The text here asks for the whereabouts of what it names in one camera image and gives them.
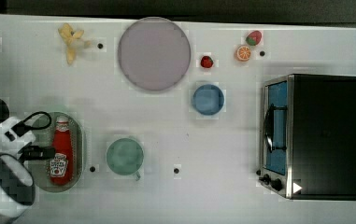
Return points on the orange slice toy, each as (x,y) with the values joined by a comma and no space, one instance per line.
(243,53)

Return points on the red felt ketchup bottle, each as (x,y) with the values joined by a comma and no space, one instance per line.
(61,165)

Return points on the green oval strainer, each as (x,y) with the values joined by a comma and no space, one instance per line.
(41,169)

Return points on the red green fruit toy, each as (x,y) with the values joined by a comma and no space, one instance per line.
(254,38)

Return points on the silver toaster oven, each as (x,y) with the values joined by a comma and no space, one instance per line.
(308,148)

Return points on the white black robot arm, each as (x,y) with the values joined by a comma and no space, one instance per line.
(17,185)

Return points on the large grey round plate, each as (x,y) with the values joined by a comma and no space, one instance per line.
(154,54)

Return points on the blue bowl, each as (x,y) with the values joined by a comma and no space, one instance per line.
(208,100)

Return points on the yellow banana peel toy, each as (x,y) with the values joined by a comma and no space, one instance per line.
(73,41)

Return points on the green mug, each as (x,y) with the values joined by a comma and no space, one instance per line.
(125,157)

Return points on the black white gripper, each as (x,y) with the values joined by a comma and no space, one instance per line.
(15,138)

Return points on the red toy strawberry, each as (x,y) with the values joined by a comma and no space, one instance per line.
(206,62)

